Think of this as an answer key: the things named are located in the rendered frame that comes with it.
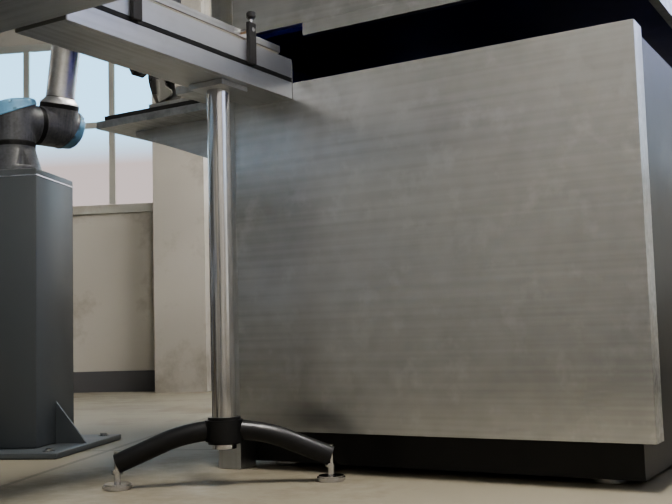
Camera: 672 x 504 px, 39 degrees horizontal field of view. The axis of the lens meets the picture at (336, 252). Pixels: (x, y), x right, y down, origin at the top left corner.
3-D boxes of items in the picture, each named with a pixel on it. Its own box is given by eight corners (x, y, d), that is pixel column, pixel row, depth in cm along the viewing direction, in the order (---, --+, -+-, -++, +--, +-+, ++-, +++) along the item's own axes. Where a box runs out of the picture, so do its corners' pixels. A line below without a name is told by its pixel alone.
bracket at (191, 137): (245, 166, 240) (244, 115, 241) (238, 165, 237) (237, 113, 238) (144, 180, 257) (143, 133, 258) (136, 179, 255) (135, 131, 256)
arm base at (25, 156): (-22, 173, 273) (-22, 139, 274) (3, 181, 288) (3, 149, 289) (27, 170, 271) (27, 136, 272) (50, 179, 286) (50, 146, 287)
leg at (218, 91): (255, 446, 199) (247, 86, 206) (228, 451, 192) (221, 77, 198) (220, 444, 204) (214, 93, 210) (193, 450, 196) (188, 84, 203)
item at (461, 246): (787, 404, 348) (771, 166, 355) (659, 495, 171) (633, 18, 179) (524, 401, 399) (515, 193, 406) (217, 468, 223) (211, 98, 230)
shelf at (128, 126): (382, 147, 287) (382, 140, 287) (242, 102, 227) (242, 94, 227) (252, 165, 311) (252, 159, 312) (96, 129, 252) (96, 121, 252)
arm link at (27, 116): (-15, 143, 280) (-14, 98, 281) (27, 149, 290) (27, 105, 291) (6, 137, 272) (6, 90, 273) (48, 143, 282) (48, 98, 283)
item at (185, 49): (243, 108, 225) (242, 42, 226) (298, 98, 217) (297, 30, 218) (8, 34, 166) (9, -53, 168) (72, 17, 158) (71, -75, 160)
